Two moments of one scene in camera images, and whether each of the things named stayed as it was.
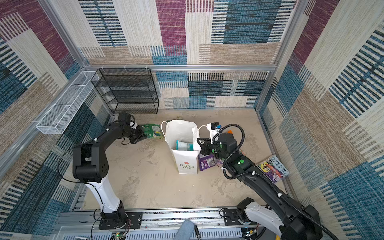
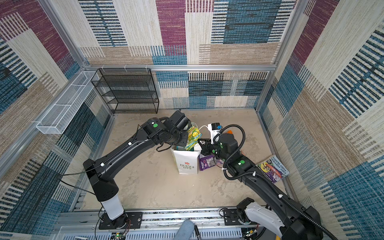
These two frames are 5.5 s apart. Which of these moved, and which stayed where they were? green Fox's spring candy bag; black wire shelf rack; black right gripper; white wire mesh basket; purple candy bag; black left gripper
Moved: black left gripper; green Fox's spring candy bag
Stayed: black right gripper; black wire shelf rack; purple candy bag; white wire mesh basket
